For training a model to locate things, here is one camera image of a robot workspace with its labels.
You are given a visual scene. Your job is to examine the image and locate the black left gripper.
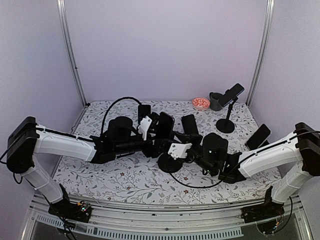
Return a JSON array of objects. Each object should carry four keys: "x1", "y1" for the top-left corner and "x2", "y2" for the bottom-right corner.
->
[{"x1": 114, "y1": 131, "x2": 167, "y2": 158}]

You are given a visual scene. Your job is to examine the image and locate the left aluminium frame post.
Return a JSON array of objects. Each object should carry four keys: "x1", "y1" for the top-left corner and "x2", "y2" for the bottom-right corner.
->
[{"x1": 56, "y1": 0, "x2": 88, "y2": 107}]

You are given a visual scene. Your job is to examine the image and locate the black tall phone stand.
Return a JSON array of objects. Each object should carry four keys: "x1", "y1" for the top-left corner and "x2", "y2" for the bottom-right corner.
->
[{"x1": 216, "y1": 97, "x2": 238, "y2": 134}]

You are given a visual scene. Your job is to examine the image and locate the aluminium front rail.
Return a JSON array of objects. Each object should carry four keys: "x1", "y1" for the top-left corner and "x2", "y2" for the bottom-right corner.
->
[{"x1": 21, "y1": 193, "x2": 315, "y2": 240}]

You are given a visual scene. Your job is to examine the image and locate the right aluminium frame post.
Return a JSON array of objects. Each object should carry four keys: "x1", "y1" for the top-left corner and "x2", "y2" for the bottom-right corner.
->
[{"x1": 246, "y1": 0, "x2": 275, "y2": 108}]

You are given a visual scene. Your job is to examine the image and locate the black phone on centre stand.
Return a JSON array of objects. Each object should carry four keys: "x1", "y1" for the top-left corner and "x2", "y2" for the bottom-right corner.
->
[{"x1": 181, "y1": 114, "x2": 199, "y2": 135}]

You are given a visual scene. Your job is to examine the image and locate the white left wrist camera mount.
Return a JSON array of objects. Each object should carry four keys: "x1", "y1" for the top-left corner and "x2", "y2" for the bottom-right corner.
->
[{"x1": 138, "y1": 116, "x2": 152, "y2": 141}]

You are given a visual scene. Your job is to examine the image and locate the dark grey cup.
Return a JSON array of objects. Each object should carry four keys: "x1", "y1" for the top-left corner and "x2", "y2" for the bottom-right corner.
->
[{"x1": 209, "y1": 92, "x2": 223, "y2": 112}]

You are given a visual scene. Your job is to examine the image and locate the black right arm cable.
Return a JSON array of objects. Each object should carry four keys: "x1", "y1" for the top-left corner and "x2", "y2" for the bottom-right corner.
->
[{"x1": 168, "y1": 157, "x2": 241, "y2": 189}]

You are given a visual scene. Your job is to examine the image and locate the black phone on tall stand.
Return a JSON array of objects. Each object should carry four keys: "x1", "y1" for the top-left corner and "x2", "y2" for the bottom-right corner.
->
[{"x1": 218, "y1": 83, "x2": 245, "y2": 107}]

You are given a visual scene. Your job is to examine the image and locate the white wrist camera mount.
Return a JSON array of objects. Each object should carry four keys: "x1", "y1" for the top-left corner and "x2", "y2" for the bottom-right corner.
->
[
  {"x1": 138, "y1": 116, "x2": 152, "y2": 141},
  {"x1": 168, "y1": 143, "x2": 192, "y2": 160}
]

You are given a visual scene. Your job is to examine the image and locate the aluminium frame post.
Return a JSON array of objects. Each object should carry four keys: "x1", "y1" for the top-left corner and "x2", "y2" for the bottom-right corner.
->
[
  {"x1": 246, "y1": 0, "x2": 275, "y2": 108},
  {"x1": 56, "y1": 0, "x2": 88, "y2": 107}
]

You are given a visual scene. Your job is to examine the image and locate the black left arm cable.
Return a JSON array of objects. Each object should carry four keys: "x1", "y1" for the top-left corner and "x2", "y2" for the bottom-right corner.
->
[{"x1": 101, "y1": 96, "x2": 143, "y2": 133}]

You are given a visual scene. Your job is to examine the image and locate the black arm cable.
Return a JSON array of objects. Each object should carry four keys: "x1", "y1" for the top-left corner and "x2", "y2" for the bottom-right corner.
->
[
  {"x1": 168, "y1": 157, "x2": 241, "y2": 189},
  {"x1": 101, "y1": 96, "x2": 143, "y2": 133}
]

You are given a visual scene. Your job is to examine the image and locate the black round-base phone stand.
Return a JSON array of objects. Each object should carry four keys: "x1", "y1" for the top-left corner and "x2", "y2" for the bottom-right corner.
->
[{"x1": 157, "y1": 139, "x2": 183, "y2": 173}]

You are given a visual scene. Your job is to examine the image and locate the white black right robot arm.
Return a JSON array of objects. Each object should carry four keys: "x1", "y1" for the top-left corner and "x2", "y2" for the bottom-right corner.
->
[{"x1": 157, "y1": 122, "x2": 320, "y2": 235}]

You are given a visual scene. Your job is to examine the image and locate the black phone lying back left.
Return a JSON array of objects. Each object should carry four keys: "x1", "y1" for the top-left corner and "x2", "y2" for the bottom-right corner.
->
[{"x1": 138, "y1": 104, "x2": 151, "y2": 123}]

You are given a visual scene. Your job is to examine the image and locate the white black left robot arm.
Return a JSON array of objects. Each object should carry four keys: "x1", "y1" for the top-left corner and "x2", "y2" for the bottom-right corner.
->
[{"x1": 3, "y1": 113, "x2": 174, "y2": 223}]

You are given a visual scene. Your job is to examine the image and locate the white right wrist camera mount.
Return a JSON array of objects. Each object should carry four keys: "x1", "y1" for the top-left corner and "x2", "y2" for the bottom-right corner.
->
[{"x1": 168, "y1": 143, "x2": 192, "y2": 160}]

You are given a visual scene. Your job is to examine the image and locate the black phone on right stand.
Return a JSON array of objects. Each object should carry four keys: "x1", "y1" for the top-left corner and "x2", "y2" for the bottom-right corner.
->
[{"x1": 245, "y1": 123, "x2": 271, "y2": 150}]

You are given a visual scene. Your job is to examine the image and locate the floral patterned table mat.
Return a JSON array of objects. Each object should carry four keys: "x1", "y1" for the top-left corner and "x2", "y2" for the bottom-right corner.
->
[{"x1": 53, "y1": 100, "x2": 281, "y2": 205}]

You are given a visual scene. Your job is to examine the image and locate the red white patterned bowl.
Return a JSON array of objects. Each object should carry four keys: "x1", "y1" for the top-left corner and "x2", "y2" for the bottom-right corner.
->
[{"x1": 191, "y1": 97, "x2": 210, "y2": 110}]

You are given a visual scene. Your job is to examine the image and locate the black phone with pink edge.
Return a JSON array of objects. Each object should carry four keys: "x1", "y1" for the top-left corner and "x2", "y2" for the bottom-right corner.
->
[{"x1": 155, "y1": 112, "x2": 175, "y2": 139}]

